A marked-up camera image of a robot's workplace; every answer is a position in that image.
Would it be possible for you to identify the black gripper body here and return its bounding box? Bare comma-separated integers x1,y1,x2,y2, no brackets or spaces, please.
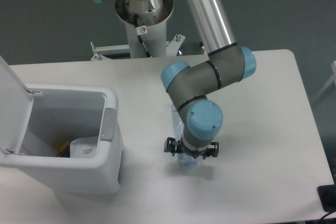
181,143,208,158

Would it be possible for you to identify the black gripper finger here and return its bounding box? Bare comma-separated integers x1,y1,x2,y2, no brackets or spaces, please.
202,142,219,160
164,137,183,156

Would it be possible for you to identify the clear plastic water bottle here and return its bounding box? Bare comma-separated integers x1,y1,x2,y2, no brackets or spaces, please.
171,104,198,169

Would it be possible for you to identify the white paper wrapper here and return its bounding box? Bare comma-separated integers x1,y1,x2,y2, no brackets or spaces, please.
70,136,98,158

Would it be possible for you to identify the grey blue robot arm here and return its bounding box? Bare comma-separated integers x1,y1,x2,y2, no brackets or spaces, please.
94,0,256,158

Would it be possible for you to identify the yellow blue trash item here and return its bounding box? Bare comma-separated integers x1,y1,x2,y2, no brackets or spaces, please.
56,141,70,158

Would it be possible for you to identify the white trash can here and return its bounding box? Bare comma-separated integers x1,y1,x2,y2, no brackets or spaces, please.
1,83,123,194

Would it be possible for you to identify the white trash can lid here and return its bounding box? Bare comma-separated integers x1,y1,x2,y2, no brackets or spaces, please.
1,58,34,154

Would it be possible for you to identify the black device at edge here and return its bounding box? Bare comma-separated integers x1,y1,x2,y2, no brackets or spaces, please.
317,185,335,212

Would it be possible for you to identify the white furniture leg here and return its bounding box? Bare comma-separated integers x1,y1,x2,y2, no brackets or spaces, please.
312,61,335,105

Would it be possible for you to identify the white metal base frame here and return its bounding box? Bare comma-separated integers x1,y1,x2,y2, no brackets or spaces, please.
90,34,187,61

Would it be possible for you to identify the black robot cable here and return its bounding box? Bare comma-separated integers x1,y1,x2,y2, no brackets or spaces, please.
133,13,153,58

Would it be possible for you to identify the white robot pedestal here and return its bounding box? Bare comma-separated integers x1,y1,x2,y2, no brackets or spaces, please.
115,0,173,58

